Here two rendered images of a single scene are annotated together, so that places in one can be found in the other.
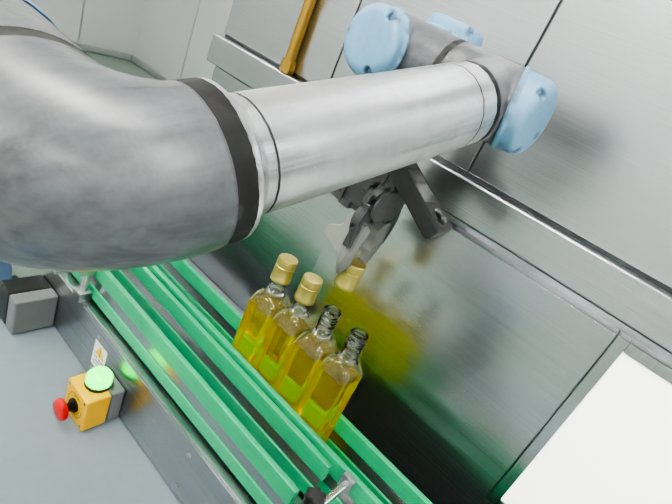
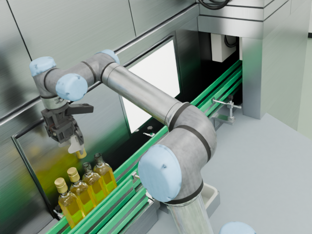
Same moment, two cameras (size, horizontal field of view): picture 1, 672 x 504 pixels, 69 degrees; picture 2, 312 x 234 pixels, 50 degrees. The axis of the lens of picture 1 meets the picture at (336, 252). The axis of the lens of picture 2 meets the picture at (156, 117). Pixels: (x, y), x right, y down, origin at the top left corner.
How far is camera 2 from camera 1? 91 cm
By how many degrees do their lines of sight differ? 64
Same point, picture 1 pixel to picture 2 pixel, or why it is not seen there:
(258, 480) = (137, 204)
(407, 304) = not seen: hidden behind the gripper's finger
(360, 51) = (79, 94)
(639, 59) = (52, 18)
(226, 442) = (124, 218)
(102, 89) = (199, 115)
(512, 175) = not seen: hidden behind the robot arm
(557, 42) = (28, 34)
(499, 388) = (110, 118)
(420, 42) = (84, 74)
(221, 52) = not seen: outside the picture
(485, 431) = (117, 129)
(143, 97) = (196, 111)
